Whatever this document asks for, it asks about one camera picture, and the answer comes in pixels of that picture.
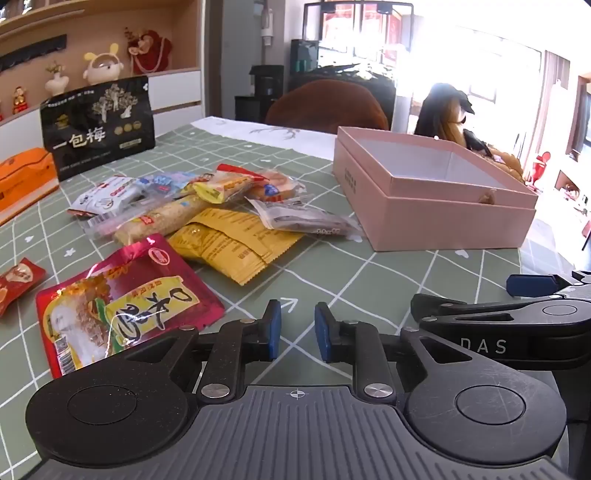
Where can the blue cartoon snack packet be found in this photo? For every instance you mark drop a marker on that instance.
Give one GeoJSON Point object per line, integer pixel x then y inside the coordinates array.
{"type": "Point", "coordinates": [166, 182]}

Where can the clear packet with dark filling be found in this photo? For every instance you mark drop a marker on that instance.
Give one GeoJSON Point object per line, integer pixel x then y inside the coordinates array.
{"type": "Point", "coordinates": [300, 217]}

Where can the tan leather armchair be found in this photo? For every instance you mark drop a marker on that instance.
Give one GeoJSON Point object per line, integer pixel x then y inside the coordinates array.
{"type": "Point", "coordinates": [461, 129]}

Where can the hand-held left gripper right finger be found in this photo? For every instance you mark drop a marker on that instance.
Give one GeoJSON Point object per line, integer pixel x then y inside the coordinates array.
{"type": "Point", "coordinates": [323, 332]}

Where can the clear sesame bar packet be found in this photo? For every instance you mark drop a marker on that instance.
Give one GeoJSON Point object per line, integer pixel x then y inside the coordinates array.
{"type": "Point", "coordinates": [161, 219]}

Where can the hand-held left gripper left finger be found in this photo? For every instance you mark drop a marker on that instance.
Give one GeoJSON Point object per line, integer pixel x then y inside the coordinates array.
{"type": "Point", "coordinates": [274, 330]}

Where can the yellow and red snack packet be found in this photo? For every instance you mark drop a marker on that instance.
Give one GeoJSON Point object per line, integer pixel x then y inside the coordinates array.
{"type": "Point", "coordinates": [221, 187]}

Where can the white vase with plant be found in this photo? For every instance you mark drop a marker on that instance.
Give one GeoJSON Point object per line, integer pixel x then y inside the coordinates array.
{"type": "Point", "coordinates": [56, 83]}

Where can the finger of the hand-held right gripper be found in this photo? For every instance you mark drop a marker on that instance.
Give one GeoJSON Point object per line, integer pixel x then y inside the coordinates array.
{"type": "Point", "coordinates": [526, 285]}
{"type": "Point", "coordinates": [443, 309]}

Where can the small red figurine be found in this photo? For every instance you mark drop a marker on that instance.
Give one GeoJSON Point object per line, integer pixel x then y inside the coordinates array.
{"type": "Point", "coordinates": [19, 101]}

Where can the white and yellow bunny figure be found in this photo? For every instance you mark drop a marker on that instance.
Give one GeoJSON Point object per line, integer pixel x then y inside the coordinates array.
{"type": "Point", "coordinates": [102, 64]}

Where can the sheer curtain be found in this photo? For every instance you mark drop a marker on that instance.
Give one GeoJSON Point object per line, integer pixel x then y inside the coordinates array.
{"type": "Point", "coordinates": [556, 101]}

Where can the black bin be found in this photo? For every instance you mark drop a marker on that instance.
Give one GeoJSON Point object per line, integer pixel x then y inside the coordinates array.
{"type": "Point", "coordinates": [263, 92]}

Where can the small red snack packet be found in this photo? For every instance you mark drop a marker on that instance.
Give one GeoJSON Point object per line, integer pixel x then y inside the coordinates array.
{"type": "Point", "coordinates": [16, 281]}

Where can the red monkey plush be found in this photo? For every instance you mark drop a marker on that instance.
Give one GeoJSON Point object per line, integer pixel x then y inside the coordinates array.
{"type": "Point", "coordinates": [150, 53]}

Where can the clear bread packet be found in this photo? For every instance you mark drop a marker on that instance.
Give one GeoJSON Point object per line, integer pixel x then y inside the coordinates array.
{"type": "Point", "coordinates": [277, 184]}

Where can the pink cardboard box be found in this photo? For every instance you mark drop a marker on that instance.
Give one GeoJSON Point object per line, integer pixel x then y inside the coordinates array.
{"type": "Point", "coordinates": [438, 217]}

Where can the wooden shelf unit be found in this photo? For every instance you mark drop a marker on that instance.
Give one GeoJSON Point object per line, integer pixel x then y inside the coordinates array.
{"type": "Point", "coordinates": [184, 55]}

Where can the black jacket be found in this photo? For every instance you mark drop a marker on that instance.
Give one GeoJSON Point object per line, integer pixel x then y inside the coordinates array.
{"type": "Point", "coordinates": [438, 106]}

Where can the white and red snack packet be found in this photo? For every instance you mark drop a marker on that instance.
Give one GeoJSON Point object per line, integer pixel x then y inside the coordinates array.
{"type": "Point", "coordinates": [104, 196]}

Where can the orange box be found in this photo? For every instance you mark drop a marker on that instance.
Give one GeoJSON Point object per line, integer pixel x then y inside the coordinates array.
{"type": "Point", "coordinates": [23, 184]}

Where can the black stand-up snack pouch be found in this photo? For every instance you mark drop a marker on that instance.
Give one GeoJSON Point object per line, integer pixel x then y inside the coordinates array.
{"type": "Point", "coordinates": [97, 134]}

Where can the large red chicken snack packet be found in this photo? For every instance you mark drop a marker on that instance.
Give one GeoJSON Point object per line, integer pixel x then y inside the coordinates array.
{"type": "Point", "coordinates": [129, 295]}

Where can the dark clothing on armchair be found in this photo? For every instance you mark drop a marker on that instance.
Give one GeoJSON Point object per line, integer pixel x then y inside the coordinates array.
{"type": "Point", "coordinates": [473, 141]}

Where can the black box device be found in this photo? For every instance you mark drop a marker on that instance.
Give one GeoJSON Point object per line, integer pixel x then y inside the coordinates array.
{"type": "Point", "coordinates": [304, 55]}

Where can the white wall device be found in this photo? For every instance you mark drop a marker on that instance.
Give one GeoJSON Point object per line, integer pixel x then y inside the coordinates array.
{"type": "Point", "coordinates": [268, 23]}

